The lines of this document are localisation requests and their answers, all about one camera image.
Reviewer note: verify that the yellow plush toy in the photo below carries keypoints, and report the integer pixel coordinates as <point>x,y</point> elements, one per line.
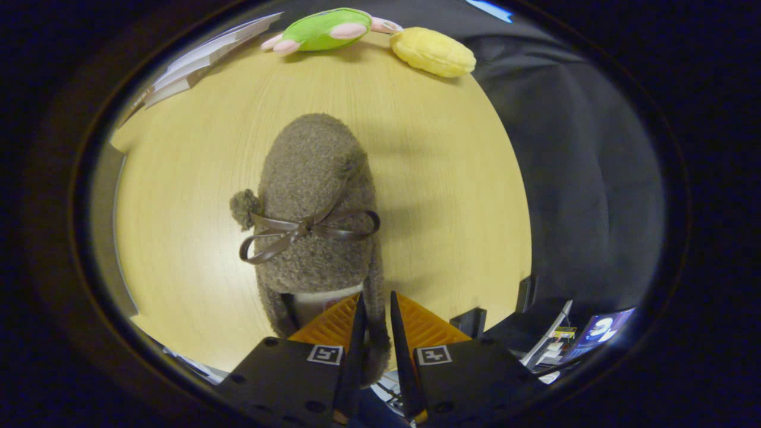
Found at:
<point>434,52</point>

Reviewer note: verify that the thick white book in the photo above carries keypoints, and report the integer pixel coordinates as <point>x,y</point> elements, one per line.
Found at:
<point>178,83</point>

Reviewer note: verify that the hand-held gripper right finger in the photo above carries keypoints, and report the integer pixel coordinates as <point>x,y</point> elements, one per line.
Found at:
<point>464,380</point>

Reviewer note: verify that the computer screen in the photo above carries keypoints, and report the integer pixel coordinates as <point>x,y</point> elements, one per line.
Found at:
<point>603,330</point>

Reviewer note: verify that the white portrait cover book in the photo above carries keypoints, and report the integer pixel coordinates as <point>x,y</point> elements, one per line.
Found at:
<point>232,38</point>

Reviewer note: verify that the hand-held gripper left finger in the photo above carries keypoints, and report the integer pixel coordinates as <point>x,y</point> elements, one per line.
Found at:
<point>285,380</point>

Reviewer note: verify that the black backdrop cloth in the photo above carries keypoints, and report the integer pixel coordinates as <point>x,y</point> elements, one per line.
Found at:
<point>582,178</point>

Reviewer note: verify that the green and pink plush toy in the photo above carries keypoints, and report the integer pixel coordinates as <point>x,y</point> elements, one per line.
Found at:
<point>324,30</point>

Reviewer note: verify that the brown fuzzy shoe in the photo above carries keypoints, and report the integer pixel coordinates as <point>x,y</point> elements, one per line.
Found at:
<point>315,172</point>

